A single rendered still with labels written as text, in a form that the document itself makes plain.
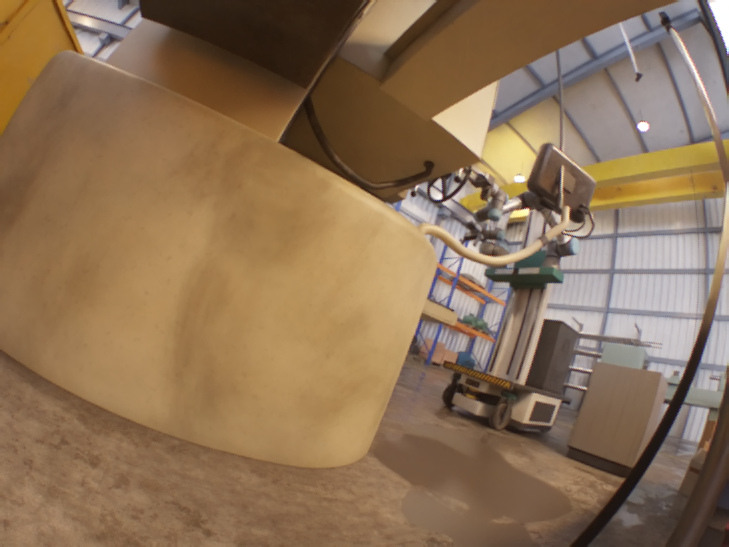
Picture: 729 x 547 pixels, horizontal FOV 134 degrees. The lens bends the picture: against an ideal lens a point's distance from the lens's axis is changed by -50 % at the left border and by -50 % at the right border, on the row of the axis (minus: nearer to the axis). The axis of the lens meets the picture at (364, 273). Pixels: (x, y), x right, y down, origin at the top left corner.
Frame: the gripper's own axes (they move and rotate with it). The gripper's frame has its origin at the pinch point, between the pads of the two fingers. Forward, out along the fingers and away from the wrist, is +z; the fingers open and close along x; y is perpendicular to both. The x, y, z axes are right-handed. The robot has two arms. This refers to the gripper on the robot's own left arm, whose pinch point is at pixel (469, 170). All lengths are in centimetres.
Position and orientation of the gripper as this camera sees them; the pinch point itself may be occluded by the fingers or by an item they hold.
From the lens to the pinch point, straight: 170.9
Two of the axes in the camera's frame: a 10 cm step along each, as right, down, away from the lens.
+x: 4.1, 0.9, -9.1
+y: 3.9, -9.2, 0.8
